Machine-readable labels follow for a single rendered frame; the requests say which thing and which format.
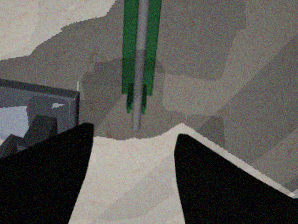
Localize green u-shaped bracket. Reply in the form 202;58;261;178
121;0;161;113

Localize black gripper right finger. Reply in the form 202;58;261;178
174;133;298;224

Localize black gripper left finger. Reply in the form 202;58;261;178
0;123;94;224

